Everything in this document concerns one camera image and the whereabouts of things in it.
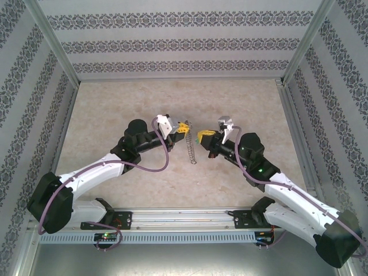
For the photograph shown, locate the grey slotted cable duct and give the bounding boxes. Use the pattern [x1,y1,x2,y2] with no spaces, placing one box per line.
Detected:
[39,231,257,245]

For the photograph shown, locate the black mounting plate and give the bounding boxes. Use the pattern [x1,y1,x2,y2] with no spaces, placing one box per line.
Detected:
[234,209,287,230]
[80,211,133,231]

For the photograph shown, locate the grey metal panel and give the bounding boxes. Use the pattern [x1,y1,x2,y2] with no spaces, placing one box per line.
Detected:
[27,243,353,276]

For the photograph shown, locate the long aluminium base rail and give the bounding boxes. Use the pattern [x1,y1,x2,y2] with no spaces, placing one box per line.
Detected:
[28,206,338,231]

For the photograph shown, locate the aluminium corner post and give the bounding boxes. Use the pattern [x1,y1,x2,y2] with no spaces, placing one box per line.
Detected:
[22,0,83,87]
[280,0,337,86]

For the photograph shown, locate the aluminium table edge rail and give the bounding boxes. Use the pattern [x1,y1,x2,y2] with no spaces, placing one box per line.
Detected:
[53,83,81,173]
[275,79,319,192]

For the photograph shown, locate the metal keyring chain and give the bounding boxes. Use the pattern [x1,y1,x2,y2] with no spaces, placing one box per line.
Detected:
[183,120,198,166]

